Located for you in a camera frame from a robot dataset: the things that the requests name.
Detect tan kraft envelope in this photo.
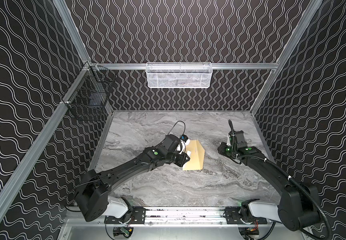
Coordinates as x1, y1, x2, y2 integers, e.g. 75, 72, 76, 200
183, 140, 205, 171

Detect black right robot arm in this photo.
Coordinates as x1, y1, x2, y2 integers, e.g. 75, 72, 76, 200
218, 130, 326, 231

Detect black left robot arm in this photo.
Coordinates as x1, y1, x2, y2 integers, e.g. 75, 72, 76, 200
73, 134, 190, 223

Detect aluminium back crossbar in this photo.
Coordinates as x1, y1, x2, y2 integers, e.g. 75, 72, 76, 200
92, 62, 279, 71

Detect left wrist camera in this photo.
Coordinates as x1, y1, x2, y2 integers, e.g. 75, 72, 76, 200
180, 134, 190, 153

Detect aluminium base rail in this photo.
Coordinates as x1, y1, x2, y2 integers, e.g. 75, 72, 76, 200
64, 205, 309, 227

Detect white wire basket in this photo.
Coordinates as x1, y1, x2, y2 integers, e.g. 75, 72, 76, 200
145, 67, 213, 89

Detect black wire basket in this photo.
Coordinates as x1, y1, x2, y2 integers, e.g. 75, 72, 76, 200
66, 65, 118, 122

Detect black corrugated cable hose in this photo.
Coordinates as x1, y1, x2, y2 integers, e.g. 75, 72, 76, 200
228, 119, 333, 240

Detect aluminium corner post right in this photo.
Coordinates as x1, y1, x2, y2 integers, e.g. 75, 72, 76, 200
250, 0, 322, 117

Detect aluminium corner post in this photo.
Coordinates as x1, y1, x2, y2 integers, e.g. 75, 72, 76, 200
54, 0, 91, 62
250, 0, 322, 117

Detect aluminium corner post left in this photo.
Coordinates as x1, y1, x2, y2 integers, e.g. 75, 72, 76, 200
54, 0, 91, 62

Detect aluminium left side rail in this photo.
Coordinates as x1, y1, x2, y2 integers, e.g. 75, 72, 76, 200
0, 62, 90, 223

